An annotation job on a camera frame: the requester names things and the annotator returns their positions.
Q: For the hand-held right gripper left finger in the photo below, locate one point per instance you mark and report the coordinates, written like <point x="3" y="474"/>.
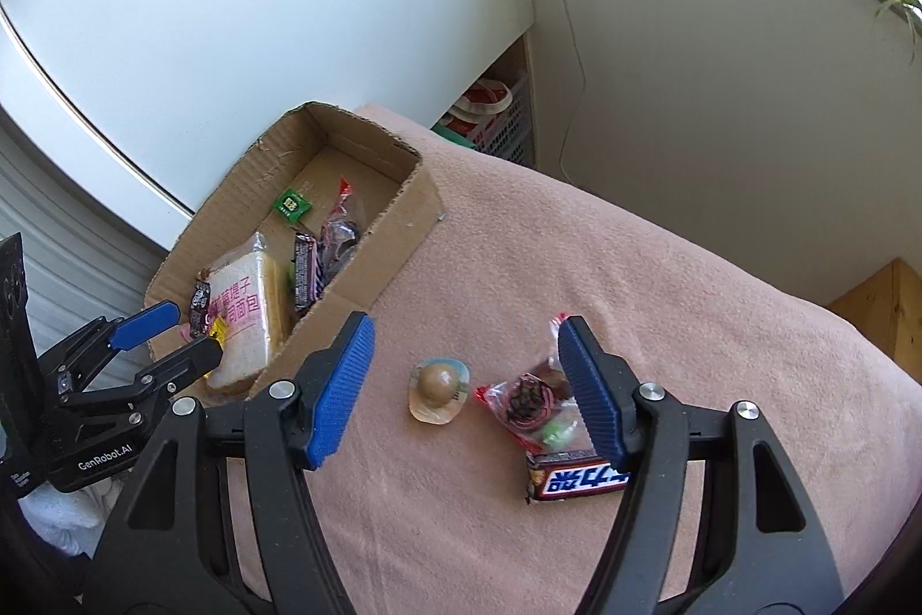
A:
<point x="338" y="399"/>

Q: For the wooden furniture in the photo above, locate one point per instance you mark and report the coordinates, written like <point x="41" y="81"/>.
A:
<point x="882" y="312"/>

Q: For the green square snack packet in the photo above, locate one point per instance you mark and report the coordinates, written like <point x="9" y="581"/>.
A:
<point x="292" y="204"/>

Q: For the brown chocolate bar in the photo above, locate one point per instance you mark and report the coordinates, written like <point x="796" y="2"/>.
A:
<point x="569" y="478"/>
<point x="306" y="273"/>

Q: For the yellow candy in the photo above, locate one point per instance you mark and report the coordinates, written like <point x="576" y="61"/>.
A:
<point x="214" y="330"/>

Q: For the white cabinet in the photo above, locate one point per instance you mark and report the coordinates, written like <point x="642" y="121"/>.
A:
<point x="252" y="10"/>

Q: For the clear red date snack packet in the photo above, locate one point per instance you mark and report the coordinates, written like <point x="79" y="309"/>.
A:
<point x="529" y="399"/>
<point x="342" y="229"/>

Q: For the person's left hand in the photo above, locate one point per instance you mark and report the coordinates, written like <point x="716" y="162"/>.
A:
<point x="65" y="514"/>

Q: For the white plastic basket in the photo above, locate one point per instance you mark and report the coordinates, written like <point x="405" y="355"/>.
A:
<point x="500" y="132"/>

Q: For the small braised egg packet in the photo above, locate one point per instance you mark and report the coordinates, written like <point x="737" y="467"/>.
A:
<point x="439" y="388"/>

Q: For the packaged sliced bread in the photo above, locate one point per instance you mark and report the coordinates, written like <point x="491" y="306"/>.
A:
<point x="248" y="319"/>

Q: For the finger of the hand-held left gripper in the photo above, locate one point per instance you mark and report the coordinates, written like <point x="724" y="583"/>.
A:
<point x="187" y="363"/>
<point x="148" y="319"/>

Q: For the red and white bowl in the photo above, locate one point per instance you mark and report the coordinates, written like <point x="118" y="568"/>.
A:
<point x="486" y="96"/>

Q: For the grey ribbed panel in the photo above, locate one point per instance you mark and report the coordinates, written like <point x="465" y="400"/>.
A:
<point x="65" y="211"/>

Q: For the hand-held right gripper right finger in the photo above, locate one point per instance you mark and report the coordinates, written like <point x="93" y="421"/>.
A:
<point x="591" y="384"/>

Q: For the small black snack packet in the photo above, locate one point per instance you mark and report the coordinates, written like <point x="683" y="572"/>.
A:
<point x="199" y="301"/>

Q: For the green candy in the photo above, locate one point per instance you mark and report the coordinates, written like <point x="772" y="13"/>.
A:
<point x="558" y="431"/>

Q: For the brown cardboard box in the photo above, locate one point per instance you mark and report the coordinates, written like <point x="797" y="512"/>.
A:
<point x="389" y="226"/>

